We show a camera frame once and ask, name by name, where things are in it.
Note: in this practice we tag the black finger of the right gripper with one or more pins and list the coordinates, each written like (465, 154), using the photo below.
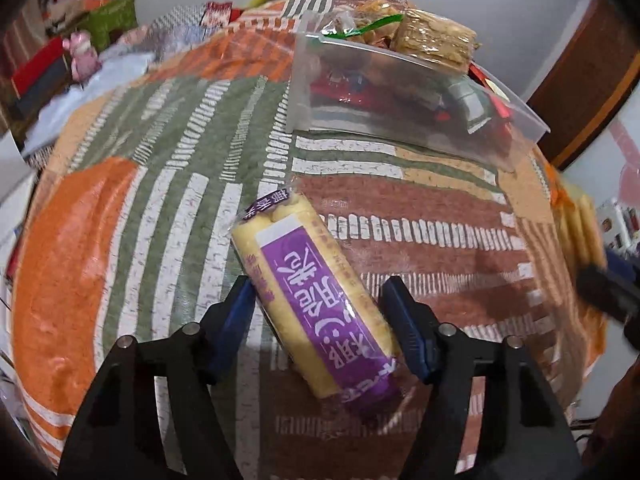
(614, 291)

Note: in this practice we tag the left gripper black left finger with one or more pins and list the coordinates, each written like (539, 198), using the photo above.
(148, 413)

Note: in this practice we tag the orange cracker pack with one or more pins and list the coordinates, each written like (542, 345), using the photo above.
(576, 222)

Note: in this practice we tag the purple yellow cake roll pack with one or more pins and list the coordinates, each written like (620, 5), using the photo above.
(315, 303)

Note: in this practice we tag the sliced bread loaf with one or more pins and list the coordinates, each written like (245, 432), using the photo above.
(436, 40)

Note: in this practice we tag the red orange snack bag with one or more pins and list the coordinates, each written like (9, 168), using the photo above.
(363, 95)

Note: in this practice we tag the clear bag brown snacks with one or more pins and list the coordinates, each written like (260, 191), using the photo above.
(360, 22)

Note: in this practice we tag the red white chip bag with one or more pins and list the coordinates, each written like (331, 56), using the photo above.
(498, 98)

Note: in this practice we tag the white refrigerator with stickers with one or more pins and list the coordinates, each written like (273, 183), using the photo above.
(596, 171)

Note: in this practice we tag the patchwork striped bed blanket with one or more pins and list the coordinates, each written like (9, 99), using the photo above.
(135, 228)

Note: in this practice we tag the clear plastic storage bin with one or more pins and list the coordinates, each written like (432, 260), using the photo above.
(477, 132)

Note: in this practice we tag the white plastic mailer bag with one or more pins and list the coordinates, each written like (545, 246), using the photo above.
(115, 72)

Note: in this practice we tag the red flat box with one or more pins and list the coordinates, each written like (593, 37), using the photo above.
(36, 81)

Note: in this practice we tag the pink plush toy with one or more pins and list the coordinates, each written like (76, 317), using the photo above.
(84, 60)

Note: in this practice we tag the checkered patterned pillow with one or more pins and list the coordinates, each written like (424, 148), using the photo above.
(181, 29)

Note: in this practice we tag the green storage box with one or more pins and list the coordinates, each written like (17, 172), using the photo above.
(108, 23)

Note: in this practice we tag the brown wooden door frame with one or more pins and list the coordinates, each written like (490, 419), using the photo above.
(588, 84)

